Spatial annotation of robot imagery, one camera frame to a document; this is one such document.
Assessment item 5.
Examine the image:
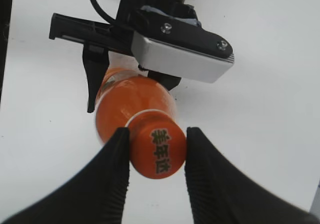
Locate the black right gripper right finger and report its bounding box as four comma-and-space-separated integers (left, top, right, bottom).
184, 127, 320, 223

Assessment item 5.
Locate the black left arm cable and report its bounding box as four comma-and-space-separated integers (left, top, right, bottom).
86, 0, 126, 26

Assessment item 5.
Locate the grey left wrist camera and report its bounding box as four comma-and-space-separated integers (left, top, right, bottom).
129, 6, 235, 83

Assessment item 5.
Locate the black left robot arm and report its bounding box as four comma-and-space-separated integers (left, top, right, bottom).
49, 0, 185, 113

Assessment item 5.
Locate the orange soda bottle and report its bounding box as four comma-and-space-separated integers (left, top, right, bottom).
95, 52, 177, 144

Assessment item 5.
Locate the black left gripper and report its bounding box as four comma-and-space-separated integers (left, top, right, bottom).
49, 0, 198, 113

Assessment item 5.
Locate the orange bottle cap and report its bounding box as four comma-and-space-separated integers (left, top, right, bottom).
130, 121, 187, 179

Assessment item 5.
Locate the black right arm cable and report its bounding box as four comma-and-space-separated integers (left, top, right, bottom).
0, 0, 15, 107

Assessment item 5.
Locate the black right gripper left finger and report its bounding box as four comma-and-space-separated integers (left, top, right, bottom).
4, 127, 130, 223

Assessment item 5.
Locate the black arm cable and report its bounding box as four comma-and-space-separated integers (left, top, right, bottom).
0, 0, 15, 107
86, 0, 126, 26

